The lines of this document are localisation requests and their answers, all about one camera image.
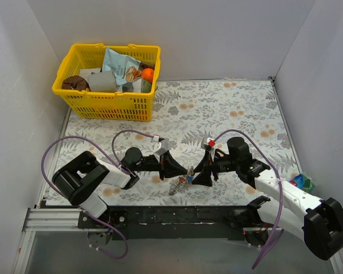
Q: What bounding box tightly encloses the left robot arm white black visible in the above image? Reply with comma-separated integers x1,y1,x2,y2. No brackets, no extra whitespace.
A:
52,147,188,228

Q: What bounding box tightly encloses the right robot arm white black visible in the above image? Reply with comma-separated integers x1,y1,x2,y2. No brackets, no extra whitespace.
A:
192,137,343,260

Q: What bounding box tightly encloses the floral table mat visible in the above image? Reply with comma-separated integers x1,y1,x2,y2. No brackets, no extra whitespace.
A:
56,80,300,206

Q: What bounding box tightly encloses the green blue carton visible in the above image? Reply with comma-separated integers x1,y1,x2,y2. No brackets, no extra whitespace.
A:
289,174,316,193

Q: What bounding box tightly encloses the green item in basket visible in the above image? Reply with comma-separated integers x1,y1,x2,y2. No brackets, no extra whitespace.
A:
141,79,152,93

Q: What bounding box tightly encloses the yellow plastic basket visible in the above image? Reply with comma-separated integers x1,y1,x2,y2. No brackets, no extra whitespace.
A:
52,43,161,121

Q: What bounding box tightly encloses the grey paper cup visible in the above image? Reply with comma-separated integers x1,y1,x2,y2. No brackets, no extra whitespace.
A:
88,71,117,92

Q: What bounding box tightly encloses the orange fruit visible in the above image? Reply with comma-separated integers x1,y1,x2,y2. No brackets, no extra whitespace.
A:
141,68,154,84

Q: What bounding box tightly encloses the light blue snack bag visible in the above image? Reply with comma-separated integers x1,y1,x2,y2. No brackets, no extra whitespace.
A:
102,47,141,86

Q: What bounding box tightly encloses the brown round pastry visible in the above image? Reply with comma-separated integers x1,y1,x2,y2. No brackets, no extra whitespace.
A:
61,75,89,91

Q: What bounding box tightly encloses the white paper in basket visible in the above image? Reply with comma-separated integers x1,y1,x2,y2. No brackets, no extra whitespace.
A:
78,67,101,79

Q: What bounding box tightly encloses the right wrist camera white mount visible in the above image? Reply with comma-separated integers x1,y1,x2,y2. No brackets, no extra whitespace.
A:
201,137,216,159

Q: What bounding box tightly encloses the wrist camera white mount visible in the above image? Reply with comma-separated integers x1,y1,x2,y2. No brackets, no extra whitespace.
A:
201,137,216,159
154,139,169,158

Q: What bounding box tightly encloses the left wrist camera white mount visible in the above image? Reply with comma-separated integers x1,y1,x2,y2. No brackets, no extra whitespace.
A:
154,139,169,158

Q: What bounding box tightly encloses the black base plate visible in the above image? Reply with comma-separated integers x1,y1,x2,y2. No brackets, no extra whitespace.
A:
78,205,273,242

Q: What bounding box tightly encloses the aluminium frame rail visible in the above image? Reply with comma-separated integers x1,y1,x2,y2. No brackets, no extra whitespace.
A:
13,208,343,273

